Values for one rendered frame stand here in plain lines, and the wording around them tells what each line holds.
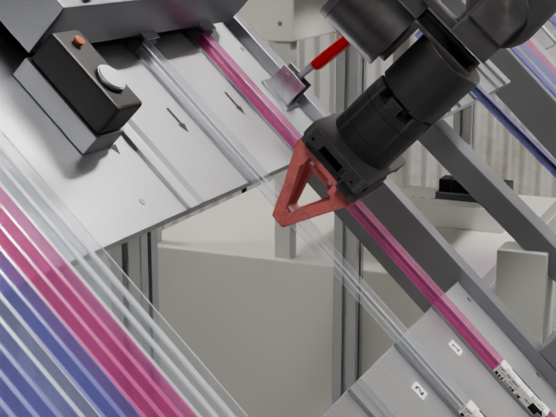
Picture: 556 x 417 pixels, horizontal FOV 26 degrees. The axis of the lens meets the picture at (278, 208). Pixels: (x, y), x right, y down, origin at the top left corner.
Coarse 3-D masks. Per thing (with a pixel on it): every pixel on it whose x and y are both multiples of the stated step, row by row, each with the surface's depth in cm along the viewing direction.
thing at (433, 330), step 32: (480, 320) 114; (448, 352) 104; (512, 352) 114; (352, 384) 92; (384, 384) 93; (416, 384) 96; (480, 384) 104; (544, 384) 114; (320, 416) 85; (352, 416) 87; (384, 416) 90; (416, 416) 93; (448, 416) 97; (512, 416) 104
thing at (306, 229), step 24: (144, 48) 102; (168, 72) 102; (192, 96) 102; (216, 120) 102; (240, 144) 102; (264, 192) 101; (312, 240) 100; (336, 264) 99; (360, 288) 99; (384, 312) 99; (408, 336) 99; (432, 360) 99; (456, 384) 99; (456, 408) 98
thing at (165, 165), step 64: (0, 64) 87; (128, 64) 100; (192, 64) 109; (256, 64) 119; (0, 128) 81; (128, 128) 93; (192, 128) 100; (256, 128) 109; (64, 192) 81; (128, 192) 87; (192, 192) 93
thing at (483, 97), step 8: (480, 88) 141; (480, 96) 141; (488, 96) 141; (488, 104) 141; (496, 104) 141; (496, 112) 141; (504, 112) 141; (504, 120) 141; (512, 120) 141; (512, 128) 140; (520, 128) 140; (520, 136) 140; (528, 136) 140; (528, 144) 140; (536, 144) 140; (536, 152) 140; (544, 152) 140; (544, 160) 140; (552, 160) 140; (552, 168) 140
